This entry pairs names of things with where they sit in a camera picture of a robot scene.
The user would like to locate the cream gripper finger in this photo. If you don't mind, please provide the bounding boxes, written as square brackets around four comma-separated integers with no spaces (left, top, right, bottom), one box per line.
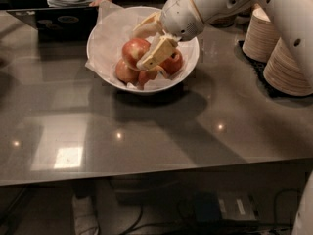
[136,33,179,71]
[131,12,164,39]

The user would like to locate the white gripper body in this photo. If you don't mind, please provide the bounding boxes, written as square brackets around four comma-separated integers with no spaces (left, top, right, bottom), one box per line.
[159,0,204,41]

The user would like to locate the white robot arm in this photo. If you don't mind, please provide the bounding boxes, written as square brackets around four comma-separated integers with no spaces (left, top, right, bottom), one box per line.
[132,0,313,85]

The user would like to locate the dark red apple right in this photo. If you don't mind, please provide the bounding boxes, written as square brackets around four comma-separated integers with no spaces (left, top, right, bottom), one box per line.
[160,49,183,75]

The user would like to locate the white bowl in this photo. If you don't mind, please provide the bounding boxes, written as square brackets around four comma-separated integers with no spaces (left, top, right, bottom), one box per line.
[86,6,201,94]

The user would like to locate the person's left hand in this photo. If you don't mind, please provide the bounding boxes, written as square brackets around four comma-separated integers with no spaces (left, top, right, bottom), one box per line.
[89,0,112,7]

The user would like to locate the black laptop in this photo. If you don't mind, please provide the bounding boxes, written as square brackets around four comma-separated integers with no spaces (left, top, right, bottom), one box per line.
[8,6,98,41]

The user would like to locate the paper plate stack rear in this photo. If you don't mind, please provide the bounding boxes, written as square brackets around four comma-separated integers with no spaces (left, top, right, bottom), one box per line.
[243,8,280,63]

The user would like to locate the paper plate stack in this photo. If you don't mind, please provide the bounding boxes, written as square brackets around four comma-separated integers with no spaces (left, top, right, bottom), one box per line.
[243,8,280,63]
[263,38,313,97]

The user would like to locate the black rubber mat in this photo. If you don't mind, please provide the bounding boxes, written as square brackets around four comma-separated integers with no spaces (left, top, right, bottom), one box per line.
[245,55,308,98]

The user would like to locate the paper plate stack front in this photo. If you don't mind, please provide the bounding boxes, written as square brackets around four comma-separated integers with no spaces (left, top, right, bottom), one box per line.
[263,38,313,97]

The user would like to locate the grey box under table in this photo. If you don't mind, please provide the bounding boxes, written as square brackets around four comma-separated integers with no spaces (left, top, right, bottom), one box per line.
[192,191,260,225]

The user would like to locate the white shoe under table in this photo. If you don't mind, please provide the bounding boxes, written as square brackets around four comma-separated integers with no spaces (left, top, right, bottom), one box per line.
[72,195,100,235]

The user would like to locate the black cable under table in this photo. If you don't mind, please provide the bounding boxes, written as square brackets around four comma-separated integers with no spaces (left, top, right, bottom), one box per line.
[116,188,294,235]

